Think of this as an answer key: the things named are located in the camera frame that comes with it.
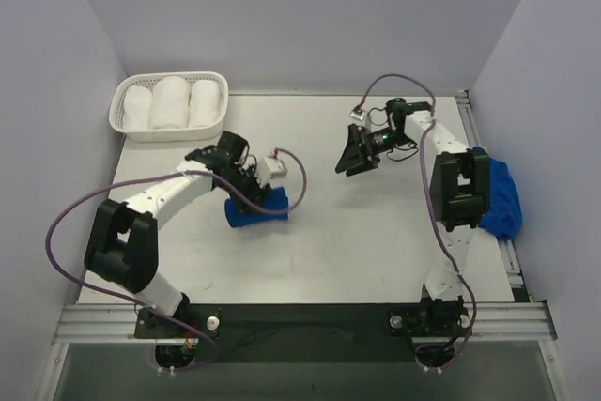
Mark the blue towel pile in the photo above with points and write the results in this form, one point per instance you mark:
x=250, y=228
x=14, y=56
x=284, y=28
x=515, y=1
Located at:
x=504, y=217

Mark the left rolled white towel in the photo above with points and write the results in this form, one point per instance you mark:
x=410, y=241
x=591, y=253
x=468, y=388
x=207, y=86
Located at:
x=136, y=107

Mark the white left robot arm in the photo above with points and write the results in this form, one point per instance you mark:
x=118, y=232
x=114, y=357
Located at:
x=123, y=247

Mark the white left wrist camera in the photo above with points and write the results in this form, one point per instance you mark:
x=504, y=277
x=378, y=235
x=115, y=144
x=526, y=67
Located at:
x=270, y=167

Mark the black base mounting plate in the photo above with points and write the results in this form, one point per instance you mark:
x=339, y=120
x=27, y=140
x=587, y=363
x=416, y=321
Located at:
x=307, y=333

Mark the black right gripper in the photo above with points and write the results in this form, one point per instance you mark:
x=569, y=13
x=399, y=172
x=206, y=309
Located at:
x=366, y=150

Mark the middle rolled white towel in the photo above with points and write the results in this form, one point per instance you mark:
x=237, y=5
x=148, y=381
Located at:
x=169, y=108

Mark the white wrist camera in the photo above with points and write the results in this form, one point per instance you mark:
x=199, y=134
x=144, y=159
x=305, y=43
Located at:
x=360, y=118
x=270, y=167

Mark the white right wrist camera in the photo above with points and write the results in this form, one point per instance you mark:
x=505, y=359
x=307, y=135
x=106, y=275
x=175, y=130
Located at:
x=360, y=118

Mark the rolled white towel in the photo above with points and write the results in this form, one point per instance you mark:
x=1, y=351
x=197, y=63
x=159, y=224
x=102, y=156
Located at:
x=169, y=108
x=136, y=107
x=204, y=106

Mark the aluminium front rail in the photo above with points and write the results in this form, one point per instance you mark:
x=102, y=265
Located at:
x=115, y=323

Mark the white plastic mesh basket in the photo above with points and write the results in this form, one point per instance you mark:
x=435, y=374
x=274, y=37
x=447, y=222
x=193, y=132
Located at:
x=169, y=135

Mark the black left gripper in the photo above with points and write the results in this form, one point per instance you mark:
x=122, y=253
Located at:
x=256, y=189

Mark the right rolled white towel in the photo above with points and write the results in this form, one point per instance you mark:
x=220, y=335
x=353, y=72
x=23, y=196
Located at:
x=204, y=106

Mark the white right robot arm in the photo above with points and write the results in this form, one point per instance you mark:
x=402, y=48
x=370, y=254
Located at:
x=455, y=178

